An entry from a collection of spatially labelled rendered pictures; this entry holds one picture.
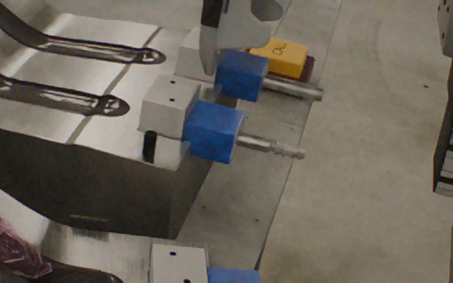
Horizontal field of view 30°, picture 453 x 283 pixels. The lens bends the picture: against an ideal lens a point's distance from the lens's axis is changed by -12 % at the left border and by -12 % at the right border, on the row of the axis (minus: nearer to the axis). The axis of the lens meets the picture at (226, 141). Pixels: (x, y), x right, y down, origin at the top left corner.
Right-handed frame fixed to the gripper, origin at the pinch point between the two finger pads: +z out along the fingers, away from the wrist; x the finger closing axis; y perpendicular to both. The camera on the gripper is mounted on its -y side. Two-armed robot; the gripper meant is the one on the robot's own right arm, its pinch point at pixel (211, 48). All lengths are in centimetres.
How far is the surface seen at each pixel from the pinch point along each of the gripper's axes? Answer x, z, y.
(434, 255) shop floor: 111, 91, 47
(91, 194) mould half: -17.7, 6.5, -4.7
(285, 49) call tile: 20.8, 7.5, 4.6
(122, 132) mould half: -14.3, 2.2, -3.5
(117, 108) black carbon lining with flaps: -10.3, 2.5, -5.2
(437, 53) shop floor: 255, 92, 46
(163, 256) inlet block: -27.4, 3.0, 3.8
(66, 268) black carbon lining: -28.8, 5.8, -3.0
